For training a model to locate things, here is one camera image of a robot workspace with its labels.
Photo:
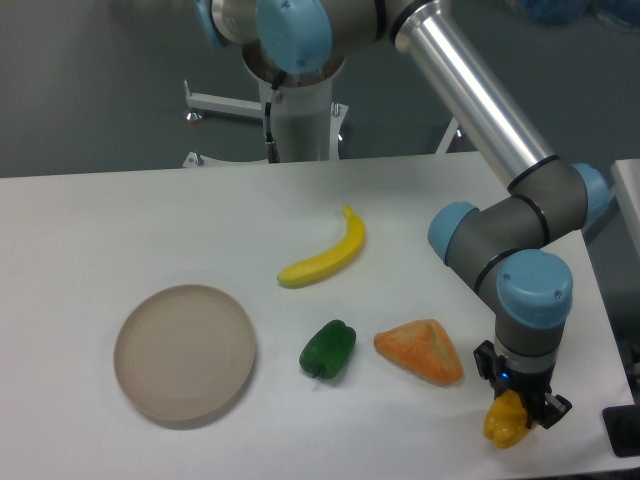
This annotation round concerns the yellow toy banana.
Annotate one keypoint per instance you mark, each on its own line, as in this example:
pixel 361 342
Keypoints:
pixel 329 262

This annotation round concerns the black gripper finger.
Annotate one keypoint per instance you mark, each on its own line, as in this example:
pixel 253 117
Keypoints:
pixel 490 366
pixel 544 408

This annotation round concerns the yellow toy pepper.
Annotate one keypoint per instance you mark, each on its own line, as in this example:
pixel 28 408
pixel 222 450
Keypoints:
pixel 505 423

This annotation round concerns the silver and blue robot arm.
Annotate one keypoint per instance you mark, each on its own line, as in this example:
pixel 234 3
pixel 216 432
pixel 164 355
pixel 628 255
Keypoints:
pixel 294 48

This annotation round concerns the black device at table edge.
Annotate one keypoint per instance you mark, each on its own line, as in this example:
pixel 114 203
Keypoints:
pixel 622 426

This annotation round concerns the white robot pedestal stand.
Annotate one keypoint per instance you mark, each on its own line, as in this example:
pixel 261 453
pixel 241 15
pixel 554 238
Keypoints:
pixel 300 119

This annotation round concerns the beige round plate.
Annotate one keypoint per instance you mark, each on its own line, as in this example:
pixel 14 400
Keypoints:
pixel 183 356

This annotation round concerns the orange triangular toy bread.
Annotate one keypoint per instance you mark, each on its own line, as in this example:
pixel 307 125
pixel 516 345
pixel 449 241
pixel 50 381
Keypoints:
pixel 424 348

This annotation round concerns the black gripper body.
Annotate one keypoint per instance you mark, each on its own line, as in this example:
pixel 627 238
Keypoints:
pixel 527 375

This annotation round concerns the green toy pepper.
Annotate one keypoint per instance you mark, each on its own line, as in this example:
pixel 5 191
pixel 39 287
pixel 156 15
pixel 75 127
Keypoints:
pixel 327 352

